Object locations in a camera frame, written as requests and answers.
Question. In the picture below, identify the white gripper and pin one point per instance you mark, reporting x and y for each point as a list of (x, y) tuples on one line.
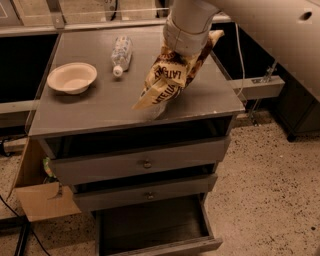
[(186, 40)]

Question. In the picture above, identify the brown chip bag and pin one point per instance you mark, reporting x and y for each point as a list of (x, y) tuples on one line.
[(171, 73)]

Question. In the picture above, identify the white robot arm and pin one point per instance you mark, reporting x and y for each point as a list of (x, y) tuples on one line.
[(289, 30)]

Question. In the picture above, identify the grey drawer cabinet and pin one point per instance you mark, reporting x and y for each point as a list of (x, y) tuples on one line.
[(102, 121)]

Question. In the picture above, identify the grey top drawer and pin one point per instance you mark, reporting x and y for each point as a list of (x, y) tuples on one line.
[(86, 169)]

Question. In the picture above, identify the grey drawer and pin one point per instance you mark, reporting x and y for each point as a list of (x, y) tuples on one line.
[(86, 169), (171, 227), (124, 196)]

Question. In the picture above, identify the grey middle drawer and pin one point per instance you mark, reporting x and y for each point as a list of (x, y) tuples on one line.
[(124, 196)]

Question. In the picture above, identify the grey bottom drawer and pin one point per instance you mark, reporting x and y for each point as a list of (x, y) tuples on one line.
[(171, 227)]

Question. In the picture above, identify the clear plastic water bottle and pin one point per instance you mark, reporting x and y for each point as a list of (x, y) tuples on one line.
[(121, 55)]

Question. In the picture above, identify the white paper bowl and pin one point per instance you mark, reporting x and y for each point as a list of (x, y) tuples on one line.
[(72, 78)]

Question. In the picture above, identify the dark cabinet at right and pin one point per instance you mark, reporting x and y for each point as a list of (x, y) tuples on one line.
[(297, 109)]

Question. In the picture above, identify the brown cardboard box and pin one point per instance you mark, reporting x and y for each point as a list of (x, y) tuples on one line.
[(40, 200)]

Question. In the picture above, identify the metal frame rail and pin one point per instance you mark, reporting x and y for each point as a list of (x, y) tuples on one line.
[(36, 17)]

